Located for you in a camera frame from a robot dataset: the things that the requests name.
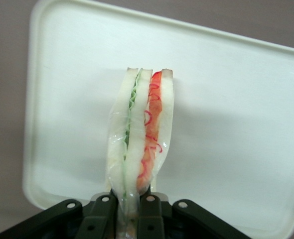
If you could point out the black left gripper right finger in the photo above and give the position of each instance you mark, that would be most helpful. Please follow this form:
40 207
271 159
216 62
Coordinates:
187 221

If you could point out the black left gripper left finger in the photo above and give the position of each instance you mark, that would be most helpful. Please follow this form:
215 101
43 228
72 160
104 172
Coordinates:
62 221

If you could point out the triangle sandwich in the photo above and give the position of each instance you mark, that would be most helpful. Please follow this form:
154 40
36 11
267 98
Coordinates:
139 129

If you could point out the cream plastic tray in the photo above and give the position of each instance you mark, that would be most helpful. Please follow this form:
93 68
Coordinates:
224 112

